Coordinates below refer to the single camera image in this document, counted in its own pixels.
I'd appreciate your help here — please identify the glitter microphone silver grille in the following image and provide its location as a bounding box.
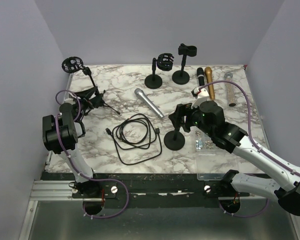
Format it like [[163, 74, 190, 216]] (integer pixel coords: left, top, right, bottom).
[[224, 72, 237, 107]]

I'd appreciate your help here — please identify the clear plastic screw box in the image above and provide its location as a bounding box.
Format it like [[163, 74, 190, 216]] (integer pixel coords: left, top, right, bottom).
[[193, 130, 239, 181]]

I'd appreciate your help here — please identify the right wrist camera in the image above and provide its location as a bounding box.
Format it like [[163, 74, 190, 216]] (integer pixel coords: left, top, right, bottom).
[[191, 86, 211, 109]]

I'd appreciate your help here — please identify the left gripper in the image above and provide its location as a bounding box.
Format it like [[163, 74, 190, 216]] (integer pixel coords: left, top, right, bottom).
[[72, 86, 102, 121]]

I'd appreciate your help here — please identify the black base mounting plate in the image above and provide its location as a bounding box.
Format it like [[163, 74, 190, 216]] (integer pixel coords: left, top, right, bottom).
[[72, 173, 240, 209]]

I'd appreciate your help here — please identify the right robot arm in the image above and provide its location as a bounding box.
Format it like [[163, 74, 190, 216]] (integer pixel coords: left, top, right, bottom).
[[168, 100, 300, 216]]

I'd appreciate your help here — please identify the black coiled usb cable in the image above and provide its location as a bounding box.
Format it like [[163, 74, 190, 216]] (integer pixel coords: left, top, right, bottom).
[[105, 113, 163, 166]]

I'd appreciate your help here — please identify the black clip microphone stand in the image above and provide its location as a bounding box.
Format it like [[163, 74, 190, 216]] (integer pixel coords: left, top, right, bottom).
[[172, 43, 198, 85]]

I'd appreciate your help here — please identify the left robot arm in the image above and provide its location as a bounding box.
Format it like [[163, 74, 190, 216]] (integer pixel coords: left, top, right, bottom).
[[42, 90, 101, 198]]

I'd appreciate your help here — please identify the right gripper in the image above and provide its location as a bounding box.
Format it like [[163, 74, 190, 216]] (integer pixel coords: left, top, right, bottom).
[[169, 102, 214, 138]]

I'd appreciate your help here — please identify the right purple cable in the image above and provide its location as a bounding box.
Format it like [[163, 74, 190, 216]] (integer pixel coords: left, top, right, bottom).
[[197, 80, 300, 218]]

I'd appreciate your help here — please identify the black microphone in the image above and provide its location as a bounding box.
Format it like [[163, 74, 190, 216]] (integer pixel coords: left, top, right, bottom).
[[196, 67, 205, 86]]

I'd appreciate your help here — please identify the gold microphone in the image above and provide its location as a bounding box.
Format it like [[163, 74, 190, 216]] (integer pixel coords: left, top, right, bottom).
[[204, 66, 215, 101]]

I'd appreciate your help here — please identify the black round base stand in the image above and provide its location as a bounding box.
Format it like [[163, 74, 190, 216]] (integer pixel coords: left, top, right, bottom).
[[163, 119, 186, 151]]

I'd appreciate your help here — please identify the black tripod shock mount stand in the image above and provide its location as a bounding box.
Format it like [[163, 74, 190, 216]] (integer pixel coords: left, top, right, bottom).
[[61, 56, 121, 115]]

